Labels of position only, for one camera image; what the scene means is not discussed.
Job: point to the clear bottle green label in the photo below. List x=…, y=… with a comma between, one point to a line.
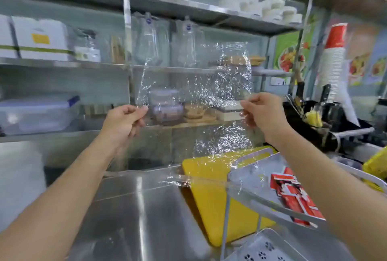
x=87, y=47

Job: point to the person's left forearm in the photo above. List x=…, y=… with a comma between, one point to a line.
x=54, y=209

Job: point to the red sauce packets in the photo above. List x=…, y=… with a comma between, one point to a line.
x=290, y=191

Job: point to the clear glass pitcher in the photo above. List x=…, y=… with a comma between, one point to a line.
x=151, y=43
x=189, y=44

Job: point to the person's left hand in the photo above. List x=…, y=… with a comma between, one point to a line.
x=121, y=128

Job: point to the stack of white bowls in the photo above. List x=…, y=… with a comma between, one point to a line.
x=266, y=7

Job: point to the round wooden coaster stack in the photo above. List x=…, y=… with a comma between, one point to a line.
x=196, y=111

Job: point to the orange food poster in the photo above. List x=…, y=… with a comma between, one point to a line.
x=359, y=58

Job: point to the person's right forearm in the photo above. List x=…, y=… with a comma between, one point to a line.
x=341, y=191

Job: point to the small clear lidded container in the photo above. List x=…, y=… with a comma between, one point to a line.
x=163, y=97

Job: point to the grey two-tier corner rack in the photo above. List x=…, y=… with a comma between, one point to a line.
x=266, y=203

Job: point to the clear plastic bag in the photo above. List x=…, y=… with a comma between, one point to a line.
x=196, y=88

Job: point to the clear container with brown packets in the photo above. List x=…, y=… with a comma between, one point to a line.
x=167, y=114

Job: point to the yellow plastic basket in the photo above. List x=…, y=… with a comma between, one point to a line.
x=376, y=164

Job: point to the black utensil rack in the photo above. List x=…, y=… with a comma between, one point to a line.
x=332, y=118

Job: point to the white square box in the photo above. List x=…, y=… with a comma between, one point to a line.
x=231, y=106
x=231, y=115

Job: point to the stack of paper cups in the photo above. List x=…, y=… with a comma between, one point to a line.
x=332, y=58

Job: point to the yellow cutting board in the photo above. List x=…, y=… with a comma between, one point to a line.
x=211, y=203

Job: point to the bundle of wooden sticks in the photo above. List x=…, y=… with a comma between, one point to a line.
x=118, y=50

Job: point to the white carton yellow label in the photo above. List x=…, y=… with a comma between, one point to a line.
x=42, y=40
x=6, y=37

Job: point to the blue food poster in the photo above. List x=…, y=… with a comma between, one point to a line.
x=379, y=64

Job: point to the flat wooden board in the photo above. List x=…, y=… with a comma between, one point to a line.
x=245, y=60

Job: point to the large clear lidded container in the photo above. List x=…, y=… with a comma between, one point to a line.
x=36, y=115

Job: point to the person's right hand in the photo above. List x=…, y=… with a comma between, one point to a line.
x=269, y=115

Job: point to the green food poster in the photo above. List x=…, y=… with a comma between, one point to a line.
x=287, y=58

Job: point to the stainless steel shelf rack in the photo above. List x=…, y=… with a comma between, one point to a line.
x=75, y=64

